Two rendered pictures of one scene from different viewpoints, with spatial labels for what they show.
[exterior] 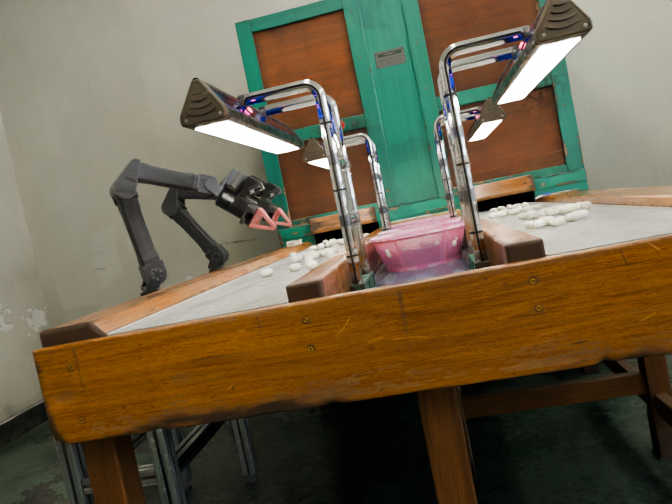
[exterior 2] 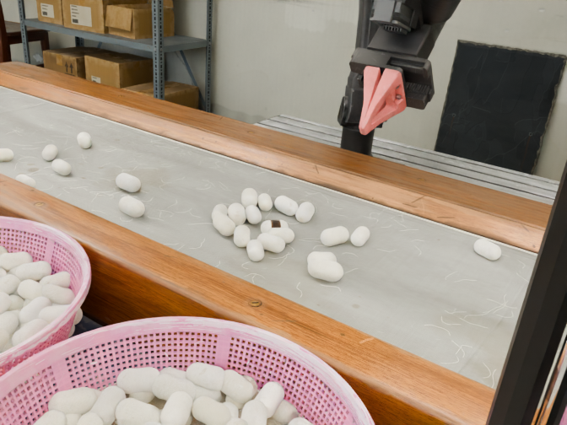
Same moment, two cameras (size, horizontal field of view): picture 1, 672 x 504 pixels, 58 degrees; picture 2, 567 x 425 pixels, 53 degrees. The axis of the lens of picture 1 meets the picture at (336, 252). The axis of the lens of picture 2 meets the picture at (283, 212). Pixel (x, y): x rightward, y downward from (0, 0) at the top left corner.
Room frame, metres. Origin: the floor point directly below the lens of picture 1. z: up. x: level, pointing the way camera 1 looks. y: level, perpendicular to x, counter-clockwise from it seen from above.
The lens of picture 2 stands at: (2.07, -0.48, 1.05)
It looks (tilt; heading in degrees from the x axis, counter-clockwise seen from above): 25 degrees down; 112
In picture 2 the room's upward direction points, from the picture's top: 5 degrees clockwise
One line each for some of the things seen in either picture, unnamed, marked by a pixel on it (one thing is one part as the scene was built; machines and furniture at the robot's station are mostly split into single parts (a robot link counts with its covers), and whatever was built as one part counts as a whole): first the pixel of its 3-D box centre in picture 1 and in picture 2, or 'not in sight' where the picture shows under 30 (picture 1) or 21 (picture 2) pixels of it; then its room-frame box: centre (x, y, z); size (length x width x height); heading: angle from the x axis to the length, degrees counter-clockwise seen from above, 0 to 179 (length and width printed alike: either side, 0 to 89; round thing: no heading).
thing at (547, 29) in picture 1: (526, 59); not in sight; (1.19, -0.44, 1.08); 0.62 x 0.08 x 0.07; 171
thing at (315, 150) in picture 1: (328, 155); not in sight; (2.24, -0.04, 1.08); 0.62 x 0.08 x 0.07; 171
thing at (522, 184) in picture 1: (497, 189); not in sight; (2.57, -0.73, 0.83); 0.30 x 0.06 x 0.07; 81
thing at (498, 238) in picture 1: (477, 237); not in sight; (1.73, -0.41, 0.71); 1.81 x 0.05 x 0.11; 171
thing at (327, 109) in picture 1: (307, 199); not in sight; (1.26, 0.04, 0.90); 0.20 x 0.19 x 0.45; 171
